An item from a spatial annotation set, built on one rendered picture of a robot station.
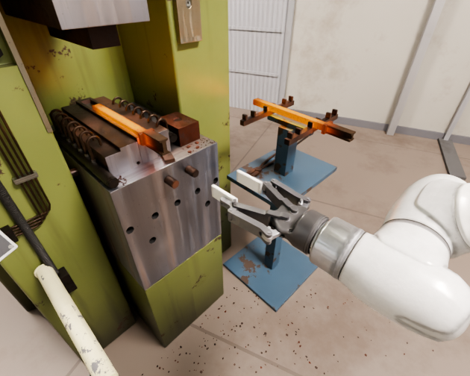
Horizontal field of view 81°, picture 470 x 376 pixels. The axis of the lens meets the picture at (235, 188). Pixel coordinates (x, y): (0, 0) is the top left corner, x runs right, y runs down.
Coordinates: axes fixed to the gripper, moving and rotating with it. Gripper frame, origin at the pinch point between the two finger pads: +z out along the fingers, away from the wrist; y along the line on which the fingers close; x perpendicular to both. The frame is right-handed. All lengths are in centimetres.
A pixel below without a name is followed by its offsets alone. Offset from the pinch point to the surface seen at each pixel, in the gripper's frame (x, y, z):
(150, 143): -1.1, -0.6, 32.0
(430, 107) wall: -68, 297, 11
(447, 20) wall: 7, 292, 26
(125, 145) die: -0.7, -6.2, 35.1
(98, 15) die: 29.3, -4.6, 35.1
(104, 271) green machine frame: -55, -22, 49
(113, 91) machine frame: -2, 14, 83
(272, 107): -5, 53, 30
